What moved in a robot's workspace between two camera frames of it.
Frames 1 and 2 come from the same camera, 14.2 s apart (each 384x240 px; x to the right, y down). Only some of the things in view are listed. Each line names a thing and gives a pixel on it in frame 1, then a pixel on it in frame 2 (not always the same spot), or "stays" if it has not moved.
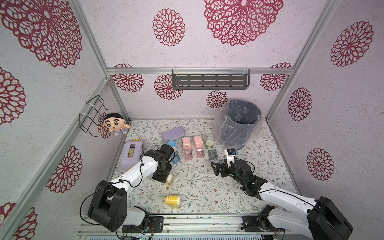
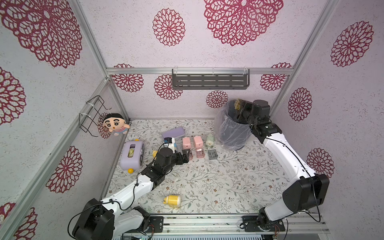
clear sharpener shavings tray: x=212 y=154 stays
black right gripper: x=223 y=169 to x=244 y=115
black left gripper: x=163 y=179 to x=186 y=157
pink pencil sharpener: x=186 y=143 stays
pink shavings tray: x=188 y=155 stays
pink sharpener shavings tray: x=200 y=153 stays
